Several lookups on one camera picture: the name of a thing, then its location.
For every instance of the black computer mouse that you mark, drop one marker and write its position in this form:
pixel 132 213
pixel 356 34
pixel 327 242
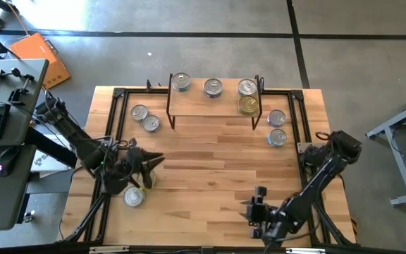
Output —
pixel 7 161

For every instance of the green label gold lid can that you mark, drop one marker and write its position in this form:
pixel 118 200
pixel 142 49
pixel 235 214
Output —
pixel 248 105
pixel 154 182

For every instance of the teal label tuna can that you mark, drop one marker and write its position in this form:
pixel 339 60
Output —
pixel 181 81
pixel 151 123
pixel 139 113
pixel 277 137

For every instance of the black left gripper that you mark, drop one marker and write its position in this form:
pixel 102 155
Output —
pixel 132 166

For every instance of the green label silver lid can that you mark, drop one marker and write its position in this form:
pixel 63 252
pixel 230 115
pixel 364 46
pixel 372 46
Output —
pixel 247 86

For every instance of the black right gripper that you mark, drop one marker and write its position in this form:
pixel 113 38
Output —
pixel 259 218

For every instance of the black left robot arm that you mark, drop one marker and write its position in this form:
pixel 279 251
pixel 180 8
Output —
pixel 69 130

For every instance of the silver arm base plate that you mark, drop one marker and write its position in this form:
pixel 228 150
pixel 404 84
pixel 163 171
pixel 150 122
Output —
pixel 299 145

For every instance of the silver desk caster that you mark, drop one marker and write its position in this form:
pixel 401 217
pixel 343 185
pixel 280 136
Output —
pixel 28 216

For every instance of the silver metal bracket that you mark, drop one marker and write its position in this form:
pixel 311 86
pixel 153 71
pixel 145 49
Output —
pixel 305 250
pixel 108 249

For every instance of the grey metal stand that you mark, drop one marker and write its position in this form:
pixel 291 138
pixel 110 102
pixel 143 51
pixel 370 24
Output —
pixel 400 164

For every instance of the orange equipment case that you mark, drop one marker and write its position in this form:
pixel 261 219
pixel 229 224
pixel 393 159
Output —
pixel 37 53

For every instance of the wooden shelf black metal legs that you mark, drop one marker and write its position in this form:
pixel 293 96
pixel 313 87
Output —
pixel 196 104

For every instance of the white box with logo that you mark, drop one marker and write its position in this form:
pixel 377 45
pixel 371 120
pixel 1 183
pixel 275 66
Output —
pixel 48 164

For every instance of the silver lid tuna can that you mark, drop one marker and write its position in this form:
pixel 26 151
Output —
pixel 134 197

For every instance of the purple label tuna can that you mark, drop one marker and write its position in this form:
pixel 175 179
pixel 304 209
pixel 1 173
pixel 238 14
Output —
pixel 276 118
pixel 213 87

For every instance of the black aluminium table frame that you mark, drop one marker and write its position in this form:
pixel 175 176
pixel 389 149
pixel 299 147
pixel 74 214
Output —
pixel 136 91

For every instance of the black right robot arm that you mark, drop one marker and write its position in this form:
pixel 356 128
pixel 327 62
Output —
pixel 323 173

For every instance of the black desk support beam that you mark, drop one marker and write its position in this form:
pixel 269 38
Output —
pixel 42 144

